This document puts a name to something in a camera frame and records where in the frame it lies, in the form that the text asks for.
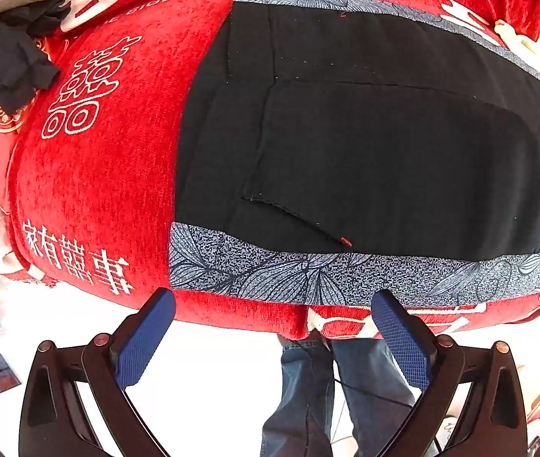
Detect cream cloth piece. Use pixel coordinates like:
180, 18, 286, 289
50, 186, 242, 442
493, 19, 540, 77

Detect black pants with grey trim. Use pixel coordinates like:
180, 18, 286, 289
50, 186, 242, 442
169, 0, 540, 306

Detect red blanket with white print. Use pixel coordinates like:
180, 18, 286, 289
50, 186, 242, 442
0, 0, 540, 341

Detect black cable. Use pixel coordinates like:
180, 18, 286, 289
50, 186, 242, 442
334, 376, 416, 407

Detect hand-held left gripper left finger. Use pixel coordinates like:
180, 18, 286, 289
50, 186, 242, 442
19, 288, 176, 457

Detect person's legs in jeans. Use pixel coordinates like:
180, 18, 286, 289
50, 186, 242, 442
261, 331, 418, 457

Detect dark crumpled cloth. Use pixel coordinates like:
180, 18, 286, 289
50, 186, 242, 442
0, 0, 71, 112

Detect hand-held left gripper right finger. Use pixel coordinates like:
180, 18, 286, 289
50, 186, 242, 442
371, 288, 528, 457

